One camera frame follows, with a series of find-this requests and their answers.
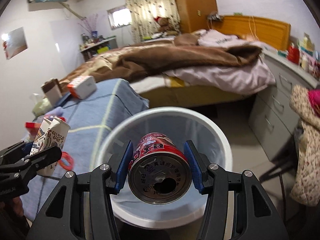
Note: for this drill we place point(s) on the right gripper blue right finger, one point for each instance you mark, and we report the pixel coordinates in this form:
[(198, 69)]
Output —
[(198, 164)]

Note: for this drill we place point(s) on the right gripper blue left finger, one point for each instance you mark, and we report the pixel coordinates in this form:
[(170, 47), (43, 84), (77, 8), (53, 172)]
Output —
[(119, 163)]

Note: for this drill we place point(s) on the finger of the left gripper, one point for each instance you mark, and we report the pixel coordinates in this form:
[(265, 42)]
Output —
[(46, 160)]

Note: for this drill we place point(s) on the patterned paper carton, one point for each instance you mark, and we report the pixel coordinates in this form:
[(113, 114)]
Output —
[(52, 132)]

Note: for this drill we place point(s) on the red drink can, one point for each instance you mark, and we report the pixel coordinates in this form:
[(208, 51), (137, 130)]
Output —
[(159, 172)]

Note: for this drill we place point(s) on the white round trash bin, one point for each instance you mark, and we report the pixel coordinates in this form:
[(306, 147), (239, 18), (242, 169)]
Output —
[(179, 125)]

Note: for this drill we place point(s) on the person left hand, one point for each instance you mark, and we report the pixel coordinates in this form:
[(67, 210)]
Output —
[(15, 205)]

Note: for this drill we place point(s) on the blue table cloth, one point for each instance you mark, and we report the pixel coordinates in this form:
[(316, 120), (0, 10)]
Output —
[(92, 120)]

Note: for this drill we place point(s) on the yellow tissue pack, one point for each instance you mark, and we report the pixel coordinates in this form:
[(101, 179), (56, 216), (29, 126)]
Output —
[(41, 105)]

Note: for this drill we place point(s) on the dark blue glasses case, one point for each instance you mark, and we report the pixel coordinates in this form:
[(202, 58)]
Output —
[(62, 101)]

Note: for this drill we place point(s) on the brown white cup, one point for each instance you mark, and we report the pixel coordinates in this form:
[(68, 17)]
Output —
[(52, 91)]

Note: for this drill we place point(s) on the white orange tissue box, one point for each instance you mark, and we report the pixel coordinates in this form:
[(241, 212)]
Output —
[(82, 87)]

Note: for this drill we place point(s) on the brown fleece blanket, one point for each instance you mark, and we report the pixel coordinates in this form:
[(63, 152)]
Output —
[(133, 63)]

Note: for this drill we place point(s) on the grey drawer cabinet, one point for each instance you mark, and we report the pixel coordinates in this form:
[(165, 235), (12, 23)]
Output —
[(272, 120)]

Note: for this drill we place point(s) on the floral quilted jacket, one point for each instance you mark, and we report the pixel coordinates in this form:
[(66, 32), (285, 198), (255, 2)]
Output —
[(305, 103)]

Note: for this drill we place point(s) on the lilac bed sheet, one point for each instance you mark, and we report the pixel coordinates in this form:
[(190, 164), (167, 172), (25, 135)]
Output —
[(246, 80)]

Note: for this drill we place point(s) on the cluttered side desk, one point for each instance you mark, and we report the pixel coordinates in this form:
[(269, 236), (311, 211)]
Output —
[(93, 48)]

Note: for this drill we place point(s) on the brown teddy bear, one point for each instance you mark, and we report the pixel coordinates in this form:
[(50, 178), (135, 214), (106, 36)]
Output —
[(165, 26)]

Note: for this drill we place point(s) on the blue vase with twigs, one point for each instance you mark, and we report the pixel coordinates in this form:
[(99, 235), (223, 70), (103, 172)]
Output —
[(89, 24)]

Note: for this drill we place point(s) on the small window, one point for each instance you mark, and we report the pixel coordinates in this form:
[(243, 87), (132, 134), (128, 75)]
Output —
[(119, 17)]

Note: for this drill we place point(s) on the red jar on cabinet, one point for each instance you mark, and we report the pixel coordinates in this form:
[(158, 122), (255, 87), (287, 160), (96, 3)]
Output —
[(293, 54)]

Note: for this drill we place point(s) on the patterned curtain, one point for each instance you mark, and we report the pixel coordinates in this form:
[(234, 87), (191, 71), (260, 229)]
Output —
[(145, 12)]

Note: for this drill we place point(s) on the orange wooden headboard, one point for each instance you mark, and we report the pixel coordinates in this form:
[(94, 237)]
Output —
[(272, 32)]

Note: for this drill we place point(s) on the orange wooden wardrobe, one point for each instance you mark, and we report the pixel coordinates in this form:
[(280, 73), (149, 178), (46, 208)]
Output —
[(193, 14)]

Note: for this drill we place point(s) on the wall poster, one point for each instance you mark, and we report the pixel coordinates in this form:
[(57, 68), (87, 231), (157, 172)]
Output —
[(14, 42)]

